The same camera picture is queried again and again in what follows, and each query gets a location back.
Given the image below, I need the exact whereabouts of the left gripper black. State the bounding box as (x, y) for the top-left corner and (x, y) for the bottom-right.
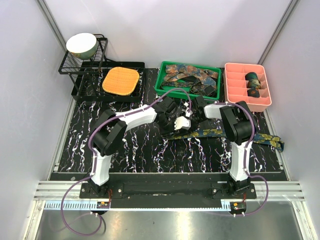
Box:
(157, 116), (180, 140)

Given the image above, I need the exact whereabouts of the blue yellow floral tie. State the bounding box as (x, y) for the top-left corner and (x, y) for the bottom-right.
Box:
(163, 129), (285, 153)

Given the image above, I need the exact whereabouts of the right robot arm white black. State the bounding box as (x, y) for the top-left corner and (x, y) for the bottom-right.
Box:
(191, 96), (257, 199)

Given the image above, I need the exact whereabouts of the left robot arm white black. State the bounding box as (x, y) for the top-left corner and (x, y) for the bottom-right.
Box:
(88, 97), (178, 198)

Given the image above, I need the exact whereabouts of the dark patterned tie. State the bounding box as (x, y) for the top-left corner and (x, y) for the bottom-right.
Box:
(161, 76), (218, 98)

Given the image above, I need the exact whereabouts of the green plastic bin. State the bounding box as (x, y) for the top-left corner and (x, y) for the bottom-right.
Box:
(154, 61), (222, 102)

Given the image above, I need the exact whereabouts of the orange teal patterned tie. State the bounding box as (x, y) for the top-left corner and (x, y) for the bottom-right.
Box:
(163, 64), (219, 87)

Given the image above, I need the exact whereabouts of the pink divided organizer box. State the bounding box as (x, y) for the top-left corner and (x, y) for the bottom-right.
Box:
(224, 62), (272, 112)

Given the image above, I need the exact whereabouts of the rolled black orange tie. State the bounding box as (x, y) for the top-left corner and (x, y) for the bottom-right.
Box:
(247, 88), (260, 98)

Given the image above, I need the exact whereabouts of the orange woven square mat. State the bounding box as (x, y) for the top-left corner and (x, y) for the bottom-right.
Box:
(102, 67), (140, 96)

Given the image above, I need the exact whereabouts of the rolled dark green tie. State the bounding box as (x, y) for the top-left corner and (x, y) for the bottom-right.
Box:
(245, 72), (259, 81)

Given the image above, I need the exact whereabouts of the white green ceramic bowl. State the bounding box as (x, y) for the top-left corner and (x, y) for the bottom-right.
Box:
(66, 33), (98, 60)

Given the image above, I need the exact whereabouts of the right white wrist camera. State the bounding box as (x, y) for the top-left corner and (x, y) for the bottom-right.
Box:
(182, 101), (193, 118)

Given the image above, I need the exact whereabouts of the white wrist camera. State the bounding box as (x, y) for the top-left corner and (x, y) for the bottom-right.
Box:
(174, 116), (191, 131)
(182, 101), (193, 118)

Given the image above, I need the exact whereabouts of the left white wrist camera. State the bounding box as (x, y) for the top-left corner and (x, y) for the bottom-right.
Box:
(174, 116), (191, 131)

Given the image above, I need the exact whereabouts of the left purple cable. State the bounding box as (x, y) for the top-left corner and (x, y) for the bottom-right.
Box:
(59, 87), (193, 237)

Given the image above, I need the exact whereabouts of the purple cable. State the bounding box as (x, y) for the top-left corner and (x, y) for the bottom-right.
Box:
(207, 101), (270, 217)
(59, 87), (193, 237)

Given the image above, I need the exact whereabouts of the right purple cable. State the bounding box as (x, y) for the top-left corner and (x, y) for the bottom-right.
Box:
(207, 101), (270, 217)

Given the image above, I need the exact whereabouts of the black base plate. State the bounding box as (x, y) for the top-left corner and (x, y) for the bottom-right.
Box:
(79, 174), (257, 212)

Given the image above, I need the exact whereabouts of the black wire dish rack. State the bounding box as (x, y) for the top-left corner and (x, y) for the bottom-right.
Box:
(58, 34), (146, 103)

